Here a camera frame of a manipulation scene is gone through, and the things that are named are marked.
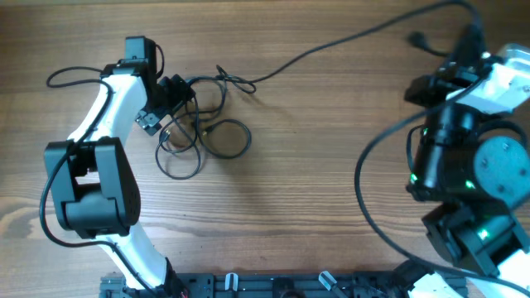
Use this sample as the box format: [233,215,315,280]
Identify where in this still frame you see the black usb cables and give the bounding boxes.
[154,76,253,180]

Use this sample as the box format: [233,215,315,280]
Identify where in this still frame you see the long black usb cable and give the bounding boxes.
[214,0,484,94]

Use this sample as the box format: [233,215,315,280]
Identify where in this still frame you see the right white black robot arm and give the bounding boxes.
[405,25,529,297]

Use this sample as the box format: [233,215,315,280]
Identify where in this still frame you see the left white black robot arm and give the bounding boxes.
[41,36,195,296]

